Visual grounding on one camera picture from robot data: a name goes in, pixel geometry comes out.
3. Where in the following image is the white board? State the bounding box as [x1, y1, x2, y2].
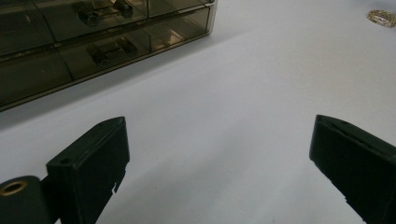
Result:
[0, 0, 396, 224]

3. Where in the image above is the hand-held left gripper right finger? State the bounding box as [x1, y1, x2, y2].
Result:
[308, 114, 396, 224]

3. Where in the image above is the gold bracelet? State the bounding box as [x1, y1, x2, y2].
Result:
[366, 8, 396, 29]

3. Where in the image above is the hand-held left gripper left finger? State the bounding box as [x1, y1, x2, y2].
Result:
[46, 116, 131, 224]

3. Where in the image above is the smoky transparent drawer box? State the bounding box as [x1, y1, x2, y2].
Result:
[0, 0, 218, 112]

